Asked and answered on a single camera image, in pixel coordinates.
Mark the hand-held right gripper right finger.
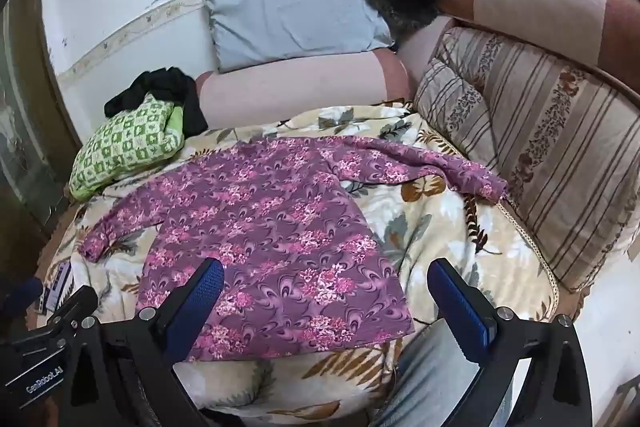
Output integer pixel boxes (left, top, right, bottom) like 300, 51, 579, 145
426, 258, 594, 427

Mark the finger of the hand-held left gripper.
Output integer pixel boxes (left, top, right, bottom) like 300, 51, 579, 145
46, 285, 99, 339
0, 278, 44, 315

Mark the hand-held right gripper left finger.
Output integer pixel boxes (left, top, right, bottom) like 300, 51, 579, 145
65, 258, 226, 427

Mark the purple floral shirt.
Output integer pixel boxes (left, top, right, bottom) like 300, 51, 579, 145
79, 134, 508, 363

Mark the small printed card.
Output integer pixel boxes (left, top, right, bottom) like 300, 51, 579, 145
40, 261, 73, 314

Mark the beige leaf print blanket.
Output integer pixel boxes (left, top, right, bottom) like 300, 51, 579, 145
37, 104, 561, 427

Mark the person's leg in light jeans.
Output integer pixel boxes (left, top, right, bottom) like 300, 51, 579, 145
372, 319, 513, 427

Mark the wooden glass panel door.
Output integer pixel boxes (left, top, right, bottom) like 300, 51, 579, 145
0, 0, 83, 280

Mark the green patterned cloth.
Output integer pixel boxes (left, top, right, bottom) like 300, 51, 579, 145
68, 93, 185, 202

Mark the large striped floral cushion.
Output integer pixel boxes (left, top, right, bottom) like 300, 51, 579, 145
435, 26, 640, 293

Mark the small striped floral cushion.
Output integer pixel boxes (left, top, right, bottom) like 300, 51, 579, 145
414, 59, 501, 170

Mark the black cloth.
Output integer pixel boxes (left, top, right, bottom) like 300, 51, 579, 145
104, 67, 209, 138

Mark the pink bolster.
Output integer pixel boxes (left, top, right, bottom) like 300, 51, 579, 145
195, 49, 412, 130

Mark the grey pillow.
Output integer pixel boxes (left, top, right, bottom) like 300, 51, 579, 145
201, 0, 396, 74

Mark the brown and beige bolster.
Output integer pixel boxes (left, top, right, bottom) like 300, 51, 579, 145
400, 0, 640, 72

